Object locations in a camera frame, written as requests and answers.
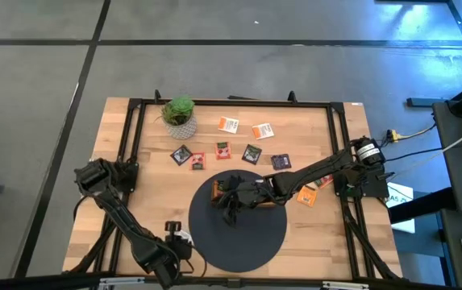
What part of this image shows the white printed sign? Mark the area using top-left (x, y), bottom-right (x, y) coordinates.
top-left (385, 181), bottom-right (416, 234)

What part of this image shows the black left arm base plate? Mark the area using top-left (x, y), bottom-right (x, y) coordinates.
top-left (109, 160), bottom-right (139, 193)

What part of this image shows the black diagonal beam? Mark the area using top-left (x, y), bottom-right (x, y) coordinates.
top-left (387, 187), bottom-right (457, 225)

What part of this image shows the silver metal bracket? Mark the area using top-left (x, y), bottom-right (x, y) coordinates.
top-left (98, 276), bottom-right (146, 288)
top-left (321, 280), bottom-right (371, 290)

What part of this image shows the black green tea packet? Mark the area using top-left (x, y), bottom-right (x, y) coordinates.
top-left (169, 144), bottom-right (194, 167)
top-left (241, 143), bottom-right (263, 166)

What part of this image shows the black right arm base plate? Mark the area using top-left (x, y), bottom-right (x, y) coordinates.
top-left (333, 165), bottom-right (389, 198)

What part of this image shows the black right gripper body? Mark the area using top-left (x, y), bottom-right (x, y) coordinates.
top-left (238, 176), bottom-right (282, 206)

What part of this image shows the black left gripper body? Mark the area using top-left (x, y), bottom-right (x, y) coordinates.
top-left (164, 233), bottom-right (194, 262)

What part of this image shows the succulent in patterned white pot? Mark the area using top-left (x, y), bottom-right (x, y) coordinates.
top-left (160, 95), bottom-right (198, 141)

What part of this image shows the purple tea packet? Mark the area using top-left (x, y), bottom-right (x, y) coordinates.
top-left (270, 153), bottom-right (293, 171)

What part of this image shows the round dark woven placemat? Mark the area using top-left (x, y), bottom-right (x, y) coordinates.
top-left (188, 168), bottom-right (288, 274)

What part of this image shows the wooden three-compartment tray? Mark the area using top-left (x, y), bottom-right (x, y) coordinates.
top-left (210, 180), bottom-right (278, 209)

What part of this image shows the dark teal floor bar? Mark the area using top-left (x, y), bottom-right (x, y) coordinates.
top-left (406, 97), bottom-right (450, 108)

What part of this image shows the black aluminium crossbar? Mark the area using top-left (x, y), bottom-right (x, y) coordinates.
top-left (0, 272), bottom-right (462, 290)

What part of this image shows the black metal table frame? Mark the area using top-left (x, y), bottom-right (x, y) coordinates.
top-left (63, 89), bottom-right (405, 283)

